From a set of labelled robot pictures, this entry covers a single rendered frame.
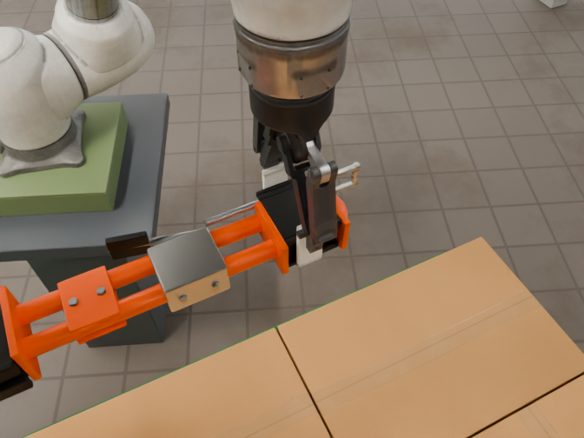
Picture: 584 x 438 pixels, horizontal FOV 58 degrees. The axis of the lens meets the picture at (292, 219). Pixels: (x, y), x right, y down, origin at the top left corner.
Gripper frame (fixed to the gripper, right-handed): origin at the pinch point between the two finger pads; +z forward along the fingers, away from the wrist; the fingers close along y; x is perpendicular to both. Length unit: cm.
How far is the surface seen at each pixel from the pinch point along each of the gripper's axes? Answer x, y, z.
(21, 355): -30.0, 4.7, -1.9
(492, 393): 40, 16, 65
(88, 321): -23.9, 3.5, -1.1
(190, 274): -13.0, 2.7, -1.2
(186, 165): 12, -130, 119
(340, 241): 4.2, 4.2, 1.7
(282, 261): -3.4, 4.5, 0.3
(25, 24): -33, -273, 119
